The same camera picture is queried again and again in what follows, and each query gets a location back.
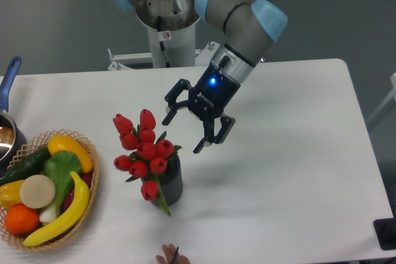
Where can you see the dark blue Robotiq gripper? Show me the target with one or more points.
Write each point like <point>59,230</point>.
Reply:
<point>206,100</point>

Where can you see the red tulip bouquet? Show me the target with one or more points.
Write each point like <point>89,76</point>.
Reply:
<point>149,153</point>

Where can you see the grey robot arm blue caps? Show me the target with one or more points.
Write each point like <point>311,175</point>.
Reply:
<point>250,27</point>

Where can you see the dark grey ribbed vase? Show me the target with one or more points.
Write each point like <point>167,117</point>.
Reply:
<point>164,189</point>

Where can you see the person hand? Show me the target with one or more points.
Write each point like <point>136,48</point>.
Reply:
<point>168,252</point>

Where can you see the dark red vegetable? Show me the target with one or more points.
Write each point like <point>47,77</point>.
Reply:
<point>87,178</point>

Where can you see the black pen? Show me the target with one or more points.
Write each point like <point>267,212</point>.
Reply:
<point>175,256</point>

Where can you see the yellow squash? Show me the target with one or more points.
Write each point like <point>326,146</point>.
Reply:
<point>65,143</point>

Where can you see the green bok choy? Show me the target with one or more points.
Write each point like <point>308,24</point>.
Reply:
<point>58,169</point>

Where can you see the yellow plastic banana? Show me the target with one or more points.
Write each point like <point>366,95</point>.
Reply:
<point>66,220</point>

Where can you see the woven wicker basket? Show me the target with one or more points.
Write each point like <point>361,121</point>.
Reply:
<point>35,144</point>

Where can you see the green cucumber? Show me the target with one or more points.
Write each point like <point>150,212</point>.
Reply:
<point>30,165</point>

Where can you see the beige round disc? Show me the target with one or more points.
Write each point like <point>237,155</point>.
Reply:
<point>37,191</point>

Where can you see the yellow bell pepper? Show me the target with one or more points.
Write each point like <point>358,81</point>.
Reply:
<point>10,194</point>

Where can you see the black device at table edge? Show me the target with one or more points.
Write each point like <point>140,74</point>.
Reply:
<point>385,232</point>

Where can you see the orange fruit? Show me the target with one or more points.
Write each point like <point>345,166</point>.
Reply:
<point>21,219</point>

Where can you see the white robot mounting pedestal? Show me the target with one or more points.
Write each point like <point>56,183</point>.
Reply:
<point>171,31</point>

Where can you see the white frame at right edge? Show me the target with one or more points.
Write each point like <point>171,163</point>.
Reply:
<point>383,108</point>

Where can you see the blue handled steel pot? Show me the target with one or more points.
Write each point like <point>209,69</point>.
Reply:
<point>12,138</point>

